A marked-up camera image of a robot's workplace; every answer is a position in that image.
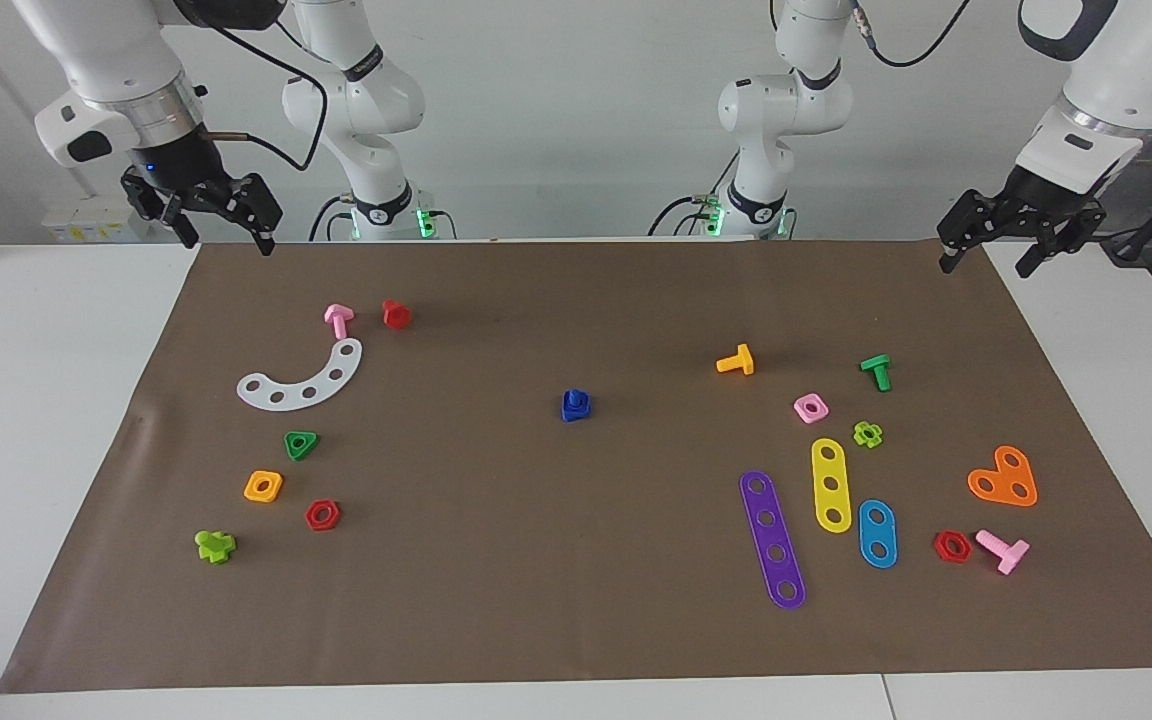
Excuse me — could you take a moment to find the white curved hole plate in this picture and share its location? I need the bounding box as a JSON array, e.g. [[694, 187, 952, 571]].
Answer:
[[236, 337, 364, 412]]

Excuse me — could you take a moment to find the orange heart-shaped plate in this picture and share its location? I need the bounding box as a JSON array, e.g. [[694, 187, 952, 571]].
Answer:
[[967, 446, 1039, 508]]

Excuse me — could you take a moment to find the yellow three-hole strip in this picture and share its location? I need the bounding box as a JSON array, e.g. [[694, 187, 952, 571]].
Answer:
[[811, 438, 853, 534]]

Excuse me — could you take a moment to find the blue two-hole strip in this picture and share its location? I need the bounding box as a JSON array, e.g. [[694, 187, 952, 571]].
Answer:
[[858, 499, 899, 569]]

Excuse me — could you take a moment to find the purple four-hole strip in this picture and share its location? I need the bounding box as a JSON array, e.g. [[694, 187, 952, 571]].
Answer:
[[739, 471, 807, 610]]

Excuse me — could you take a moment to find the brown table mat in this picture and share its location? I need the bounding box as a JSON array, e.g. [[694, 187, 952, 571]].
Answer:
[[0, 238, 1152, 695]]

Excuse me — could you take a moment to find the black right base cable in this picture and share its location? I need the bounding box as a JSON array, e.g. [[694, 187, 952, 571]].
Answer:
[[309, 195, 352, 242]]

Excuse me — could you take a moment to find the black base cable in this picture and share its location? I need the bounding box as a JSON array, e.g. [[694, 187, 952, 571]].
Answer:
[[648, 195, 727, 238], [309, 195, 352, 242]]

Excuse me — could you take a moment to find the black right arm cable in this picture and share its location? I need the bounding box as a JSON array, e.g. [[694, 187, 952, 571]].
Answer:
[[198, 15, 327, 171]]

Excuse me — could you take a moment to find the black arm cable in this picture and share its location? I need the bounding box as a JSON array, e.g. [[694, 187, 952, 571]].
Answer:
[[851, 0, 973, 70], [198, 15, 327, 171]]

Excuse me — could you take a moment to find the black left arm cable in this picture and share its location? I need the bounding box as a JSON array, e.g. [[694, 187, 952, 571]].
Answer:
[[851, 0, 973, 70]]

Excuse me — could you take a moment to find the black left base cable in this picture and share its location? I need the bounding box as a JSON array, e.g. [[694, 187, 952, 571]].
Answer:
[[648, 195, 727, 238]]

